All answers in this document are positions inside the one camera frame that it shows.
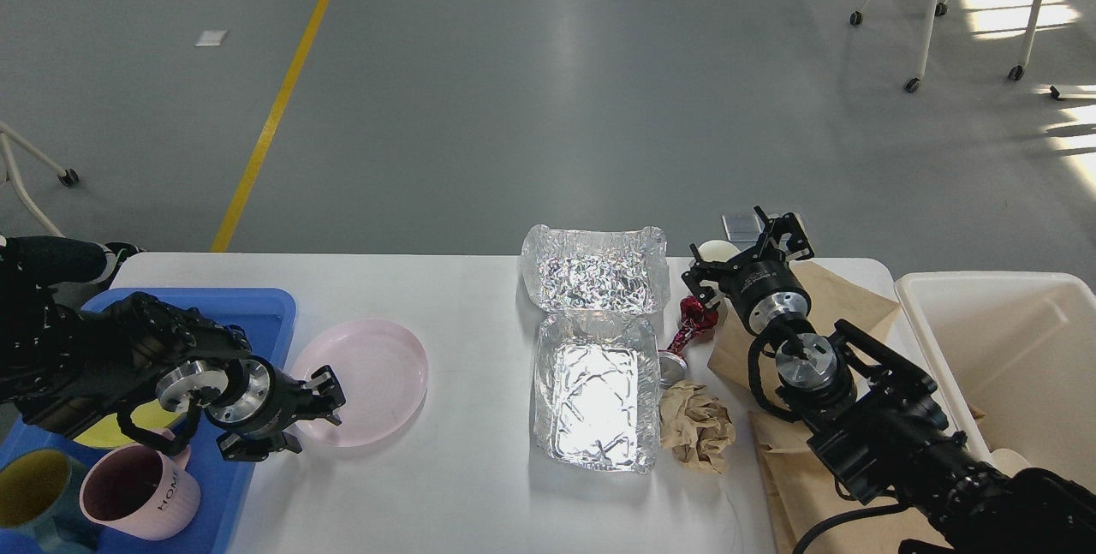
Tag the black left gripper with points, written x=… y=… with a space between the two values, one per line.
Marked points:
x=261 y=403

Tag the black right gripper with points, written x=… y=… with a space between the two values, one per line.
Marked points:
x=762 y=291

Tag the pink plastic plate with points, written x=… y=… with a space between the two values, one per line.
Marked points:
x=383 y=370

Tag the pink mug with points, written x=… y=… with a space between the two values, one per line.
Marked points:
x=141 y=492

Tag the aluminium foil container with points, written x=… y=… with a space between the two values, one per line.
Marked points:
x=596 y=384

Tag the teal mug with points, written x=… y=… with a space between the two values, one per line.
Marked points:
x=40 y=500

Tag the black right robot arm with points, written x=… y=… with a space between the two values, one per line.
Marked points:
x=871 y=412

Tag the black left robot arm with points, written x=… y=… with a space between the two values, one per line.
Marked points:
x=157 y=368

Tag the small grey metal plate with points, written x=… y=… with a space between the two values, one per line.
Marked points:
x=742 y=227

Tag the white paper cup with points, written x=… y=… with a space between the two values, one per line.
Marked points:
x=717 y=251

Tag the red foil wrapper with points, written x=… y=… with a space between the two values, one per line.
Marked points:
x=696 y=319

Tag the blue plastic tray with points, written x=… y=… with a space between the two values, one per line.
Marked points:
x=267 y=316

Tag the yellow plastic plate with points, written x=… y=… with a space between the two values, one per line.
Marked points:
x=106 y=434

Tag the crumpled brown paper ball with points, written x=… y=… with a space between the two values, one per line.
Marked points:
x=696 y=427

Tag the flat brown paper bag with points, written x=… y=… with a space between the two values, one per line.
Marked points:
x=801 y=493

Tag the white plastic bin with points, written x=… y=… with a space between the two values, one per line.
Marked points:
x=1013 y=355

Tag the person leg with shoe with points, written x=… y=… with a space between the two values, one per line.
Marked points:
x=50 y=259

